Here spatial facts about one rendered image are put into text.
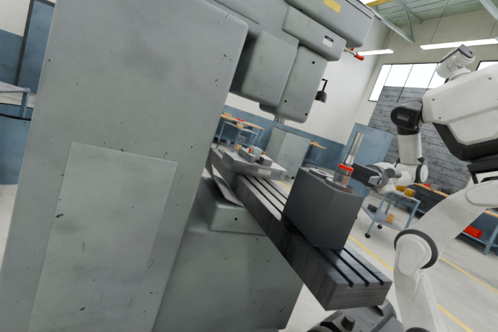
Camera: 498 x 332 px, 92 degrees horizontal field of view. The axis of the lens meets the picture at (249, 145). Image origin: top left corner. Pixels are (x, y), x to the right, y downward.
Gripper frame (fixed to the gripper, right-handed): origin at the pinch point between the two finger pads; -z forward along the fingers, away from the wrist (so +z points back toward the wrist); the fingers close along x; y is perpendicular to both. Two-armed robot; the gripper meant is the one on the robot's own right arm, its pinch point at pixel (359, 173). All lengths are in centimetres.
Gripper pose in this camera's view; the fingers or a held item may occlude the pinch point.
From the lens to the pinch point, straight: 93.7
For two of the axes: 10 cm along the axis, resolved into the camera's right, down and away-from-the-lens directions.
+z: 7.2, 1.4, 6.8
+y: -3.2, 9.4, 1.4
